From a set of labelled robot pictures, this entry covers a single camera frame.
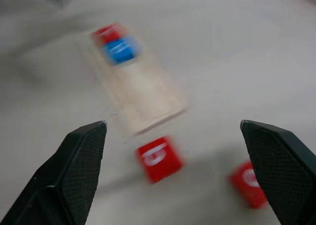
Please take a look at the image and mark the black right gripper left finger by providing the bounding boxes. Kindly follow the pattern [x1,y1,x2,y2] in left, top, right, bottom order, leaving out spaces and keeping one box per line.
[0,120,108,225]

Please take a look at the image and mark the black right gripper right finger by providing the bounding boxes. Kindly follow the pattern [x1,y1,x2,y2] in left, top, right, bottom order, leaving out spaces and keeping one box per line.
[239,119,316,225]

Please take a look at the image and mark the red letter block O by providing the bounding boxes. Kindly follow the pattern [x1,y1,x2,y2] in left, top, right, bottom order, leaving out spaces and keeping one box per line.
[227,160,269,210]

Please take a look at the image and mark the red letter block B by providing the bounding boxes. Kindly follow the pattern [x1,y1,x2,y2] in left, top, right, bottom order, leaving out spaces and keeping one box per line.
[134,135,185,185]

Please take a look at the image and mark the wooden letter tray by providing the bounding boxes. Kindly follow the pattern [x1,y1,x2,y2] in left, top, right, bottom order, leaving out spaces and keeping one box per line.
[78,29,191,137]

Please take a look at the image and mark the blue letter block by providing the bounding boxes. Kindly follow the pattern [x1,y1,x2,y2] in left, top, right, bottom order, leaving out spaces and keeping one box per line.
[101,36,143,67]

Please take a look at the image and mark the red letter block R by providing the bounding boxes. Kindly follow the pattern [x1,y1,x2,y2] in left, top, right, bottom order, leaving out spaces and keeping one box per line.
[90,22,129,47]

